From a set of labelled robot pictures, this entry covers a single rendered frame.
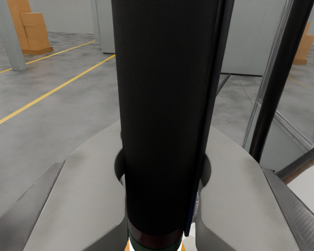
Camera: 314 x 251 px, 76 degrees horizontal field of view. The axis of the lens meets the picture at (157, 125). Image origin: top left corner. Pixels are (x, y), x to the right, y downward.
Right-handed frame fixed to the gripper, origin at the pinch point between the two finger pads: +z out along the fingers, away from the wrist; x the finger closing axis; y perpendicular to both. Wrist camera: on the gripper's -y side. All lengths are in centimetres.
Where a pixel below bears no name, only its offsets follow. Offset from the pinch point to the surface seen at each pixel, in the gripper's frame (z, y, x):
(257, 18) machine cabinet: 518, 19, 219
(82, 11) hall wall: 1289, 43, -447
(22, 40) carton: 707, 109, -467
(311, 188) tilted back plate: 19.1, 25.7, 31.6
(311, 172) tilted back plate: 22.2, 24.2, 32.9
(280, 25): 123, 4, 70
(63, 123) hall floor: 244, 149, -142
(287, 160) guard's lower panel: 75, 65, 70
